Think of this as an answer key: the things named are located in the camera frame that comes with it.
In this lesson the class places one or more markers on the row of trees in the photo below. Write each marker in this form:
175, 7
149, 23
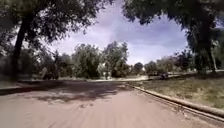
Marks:
86, 61

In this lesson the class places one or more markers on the large tree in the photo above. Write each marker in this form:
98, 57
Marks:
203, 40
18, 43

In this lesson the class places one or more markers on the dark vehicle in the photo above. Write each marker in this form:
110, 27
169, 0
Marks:
162, 76

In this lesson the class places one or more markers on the pale kerb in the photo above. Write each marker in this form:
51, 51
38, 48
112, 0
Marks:
186, 104

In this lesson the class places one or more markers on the dry grass patch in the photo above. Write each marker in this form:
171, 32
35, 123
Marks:
193, 90

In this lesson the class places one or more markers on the reddish brown path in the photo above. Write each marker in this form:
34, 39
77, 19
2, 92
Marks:
100, 110

